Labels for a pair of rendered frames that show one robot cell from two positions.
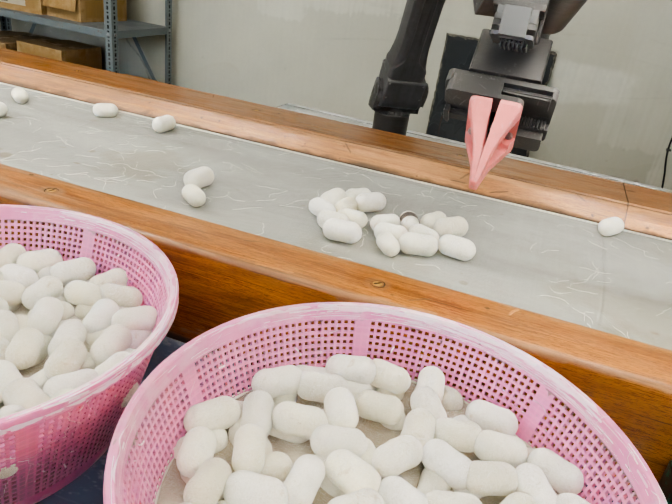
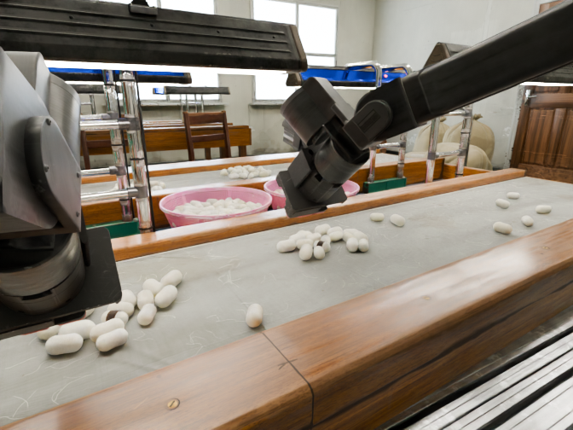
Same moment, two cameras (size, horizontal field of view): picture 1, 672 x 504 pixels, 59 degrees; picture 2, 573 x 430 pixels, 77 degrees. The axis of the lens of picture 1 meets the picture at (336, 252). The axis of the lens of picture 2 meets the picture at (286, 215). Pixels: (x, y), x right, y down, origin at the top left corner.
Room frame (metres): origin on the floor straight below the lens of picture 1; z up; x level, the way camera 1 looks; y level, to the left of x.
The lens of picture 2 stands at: (0.92, -0.56, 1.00)
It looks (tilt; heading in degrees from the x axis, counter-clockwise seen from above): 18 degrees down; 132
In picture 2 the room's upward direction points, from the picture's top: straight up
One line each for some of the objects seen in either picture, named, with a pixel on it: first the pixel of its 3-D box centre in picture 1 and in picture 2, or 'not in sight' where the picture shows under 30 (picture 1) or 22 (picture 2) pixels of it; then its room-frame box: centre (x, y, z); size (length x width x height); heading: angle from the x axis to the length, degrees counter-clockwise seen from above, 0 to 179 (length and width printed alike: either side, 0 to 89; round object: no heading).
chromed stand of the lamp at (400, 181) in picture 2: not in sight; (373, 127); (0.23, 0.69, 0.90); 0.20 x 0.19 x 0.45; 74
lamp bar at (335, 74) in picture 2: not in sight; (361, 78); (0.15, 0.71, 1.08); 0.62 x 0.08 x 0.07; 74
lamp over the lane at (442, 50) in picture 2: not in sight; (515, 66); (0.69, 0.55, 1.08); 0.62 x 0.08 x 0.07; 74
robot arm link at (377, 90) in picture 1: (398, 96); not in sight; (1.06, -0.07, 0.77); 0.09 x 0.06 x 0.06; 102
